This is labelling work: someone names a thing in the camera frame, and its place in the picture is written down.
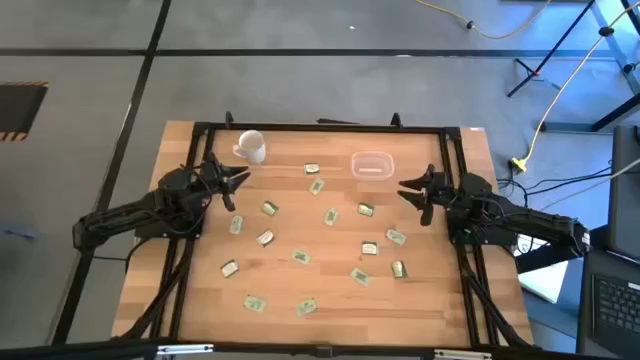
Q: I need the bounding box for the grey cable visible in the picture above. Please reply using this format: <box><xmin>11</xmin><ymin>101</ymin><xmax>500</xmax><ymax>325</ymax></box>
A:
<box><xmin>537</xmin><ymin>158</ymin><xmax>640</xmax><ymax>214</ymax></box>

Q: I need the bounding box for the white sheet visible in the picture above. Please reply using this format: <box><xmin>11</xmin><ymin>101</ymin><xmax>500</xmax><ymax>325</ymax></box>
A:
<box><xmin>517</xmin><ymin>259</ymin><xmax>570</xmax><ymax>305</ymax></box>

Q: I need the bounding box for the white patterned mug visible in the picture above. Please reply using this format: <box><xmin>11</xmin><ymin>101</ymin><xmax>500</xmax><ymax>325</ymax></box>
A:
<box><xmin>232</xmin><ymin>129</ymin><xmax>267</xmax><ymax>165</ymax></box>

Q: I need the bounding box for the black aluminium table frame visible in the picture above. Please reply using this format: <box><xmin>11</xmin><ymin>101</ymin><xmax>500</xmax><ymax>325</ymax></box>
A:
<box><xmin>112</xmin><ymin>110</ymin><xmax>536</xmax><ymax>360</ymax></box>

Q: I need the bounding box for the black side table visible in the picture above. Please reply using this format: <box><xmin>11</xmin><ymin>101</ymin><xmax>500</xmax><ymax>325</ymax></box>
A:
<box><xmin>574</xmin><ymin>224</ymin><xmax>640</xmax><ymax>360</ymax></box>

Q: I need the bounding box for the clear plastic container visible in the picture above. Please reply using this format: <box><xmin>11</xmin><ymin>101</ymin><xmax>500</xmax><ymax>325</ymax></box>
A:
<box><xmin>350</xmin><ymin>151</ymin><xmax>396</xmax><ymax>181</ymax></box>

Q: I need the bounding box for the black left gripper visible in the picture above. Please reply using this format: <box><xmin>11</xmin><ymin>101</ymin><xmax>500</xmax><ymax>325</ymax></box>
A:
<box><xmin>198</xmin><ymin>152</ymin><xmax>250</xmax><ymax>213</ymax></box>

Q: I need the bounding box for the yellow extension cable with plug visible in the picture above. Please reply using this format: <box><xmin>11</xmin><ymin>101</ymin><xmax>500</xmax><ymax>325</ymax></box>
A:
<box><xmin>509</xmin><ymin>0</ymin><xmax>640</xmax><ymax>174</ymax></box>

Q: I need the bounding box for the grey computer screen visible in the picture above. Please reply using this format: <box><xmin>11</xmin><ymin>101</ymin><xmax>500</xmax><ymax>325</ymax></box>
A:
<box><xmin>607</xmin><ymin>124</ymin><xmax>640</xmax><ymax>261</ymax></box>

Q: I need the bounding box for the yellow cable with black knot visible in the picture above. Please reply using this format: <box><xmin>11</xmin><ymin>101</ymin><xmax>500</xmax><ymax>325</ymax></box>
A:
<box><xmin>413</xmin><ymin>0</ymin><xmax>554</xmax><ymax>41</ymax></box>

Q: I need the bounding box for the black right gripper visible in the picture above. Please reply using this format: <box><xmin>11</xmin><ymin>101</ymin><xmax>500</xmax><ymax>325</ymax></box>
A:
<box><xmin>398</xmin><ymin>163</ymin><xmax>459</xmax><ymax>226</ymax></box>

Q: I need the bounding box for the black laptop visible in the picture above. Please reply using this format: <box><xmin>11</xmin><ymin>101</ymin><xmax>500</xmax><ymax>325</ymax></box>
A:
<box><xmin>591</xmin><ymin>272</ymin><xmax>640</xmax><ymax>359</ymax></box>

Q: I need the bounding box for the black hazard-striped floor mat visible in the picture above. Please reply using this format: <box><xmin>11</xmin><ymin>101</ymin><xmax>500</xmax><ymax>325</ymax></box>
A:
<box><xmin>0</xmin><ymin>81</ymin><xmax>50</xmax><ymax>143</ymax></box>

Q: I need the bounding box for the black-legged desk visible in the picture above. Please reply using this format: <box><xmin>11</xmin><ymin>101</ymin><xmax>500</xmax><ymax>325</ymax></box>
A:
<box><xmin>506</xmin><ymin>0</ymin><xmax>640</xmax><ymax>133</ymax></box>

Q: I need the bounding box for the silver metal bracket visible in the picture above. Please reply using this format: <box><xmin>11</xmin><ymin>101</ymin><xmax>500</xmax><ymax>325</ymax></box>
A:
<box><xmin>156</xmin><ymin>343</ymin><xmax>215</xmax><ymax>357</ymax></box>
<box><xmin>433</xmin><ymin>348</ymin><xmax>494</xmax><ymax>360</ymax></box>

